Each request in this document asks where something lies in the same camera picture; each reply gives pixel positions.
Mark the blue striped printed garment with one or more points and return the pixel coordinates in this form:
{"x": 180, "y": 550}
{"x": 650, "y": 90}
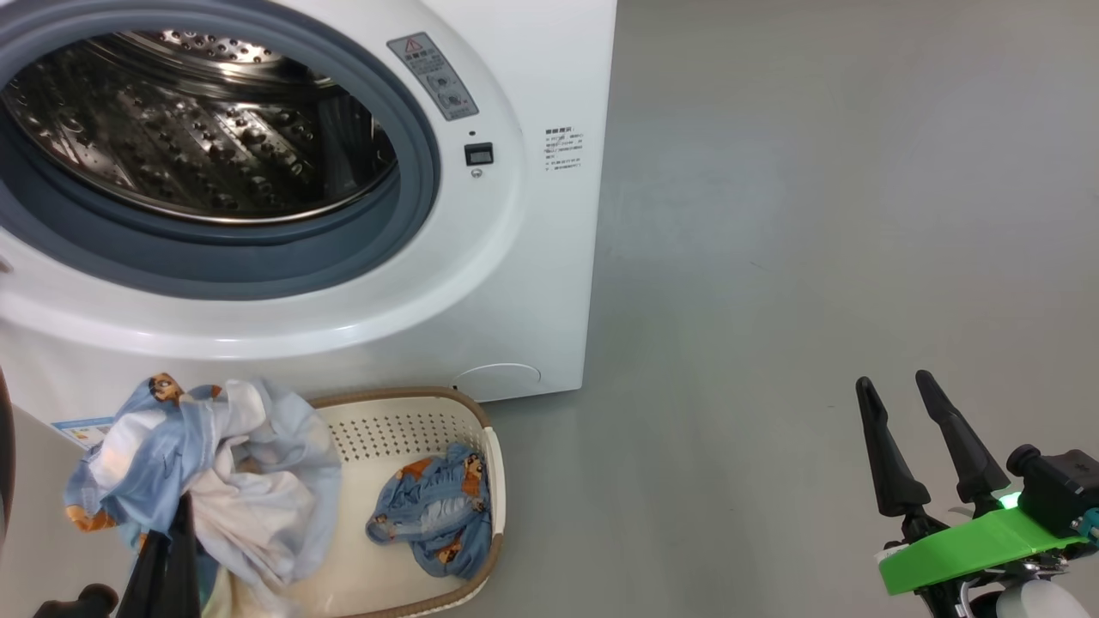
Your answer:
{"x": 438, "y": 515}

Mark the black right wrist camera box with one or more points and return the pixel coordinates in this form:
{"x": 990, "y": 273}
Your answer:
{"x": 1060, "y": 485}

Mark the blue energy label sticker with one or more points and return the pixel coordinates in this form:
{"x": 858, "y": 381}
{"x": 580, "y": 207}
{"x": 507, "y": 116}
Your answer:
{"x": 81, "y": 432}

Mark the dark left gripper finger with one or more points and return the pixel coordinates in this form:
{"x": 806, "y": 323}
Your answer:
{"x": 144, "y": 584}
{"x": 183, "y": 575}

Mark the white front-load washing machine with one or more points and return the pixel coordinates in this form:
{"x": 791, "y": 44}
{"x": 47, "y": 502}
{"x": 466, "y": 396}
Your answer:
{"x": 532, "y": 257}

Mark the light blue white printed garment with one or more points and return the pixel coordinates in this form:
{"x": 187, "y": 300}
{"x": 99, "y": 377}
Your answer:
{"x": 258, "y": 481}

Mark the grey warning sticker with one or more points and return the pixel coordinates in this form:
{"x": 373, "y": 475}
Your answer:
{"x": 434, "y": 77}

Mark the round white filter cover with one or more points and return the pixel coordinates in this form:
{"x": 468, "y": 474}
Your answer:
{"x": 498, "y": 382}

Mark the small printed text sticker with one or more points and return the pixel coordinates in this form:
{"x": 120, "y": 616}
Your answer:
{"x": 563, "y": 150}

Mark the cream perforated laundry basket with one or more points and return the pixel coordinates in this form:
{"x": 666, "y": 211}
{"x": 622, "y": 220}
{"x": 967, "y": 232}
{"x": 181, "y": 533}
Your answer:
{"x": 386, "y": 429}

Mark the stainless steel washer drum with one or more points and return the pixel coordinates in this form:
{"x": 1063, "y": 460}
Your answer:
{"x": 172, "y": 129}

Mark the grey rubber door gasket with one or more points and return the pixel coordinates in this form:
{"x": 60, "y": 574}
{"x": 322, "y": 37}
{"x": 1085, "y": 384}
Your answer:
{"x": 258, "y": 257}

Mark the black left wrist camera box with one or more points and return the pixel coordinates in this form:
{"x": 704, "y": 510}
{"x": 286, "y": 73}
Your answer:
{"x": 86, "y": 601}

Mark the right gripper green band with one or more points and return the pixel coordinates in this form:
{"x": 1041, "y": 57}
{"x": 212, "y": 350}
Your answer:
{"x": 962, "y": 545}

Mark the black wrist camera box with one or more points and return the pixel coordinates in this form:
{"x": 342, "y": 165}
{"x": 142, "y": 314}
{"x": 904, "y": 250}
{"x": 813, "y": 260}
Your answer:
{"x": 1060, "y": 485}
{"x": 86, "y": 601}

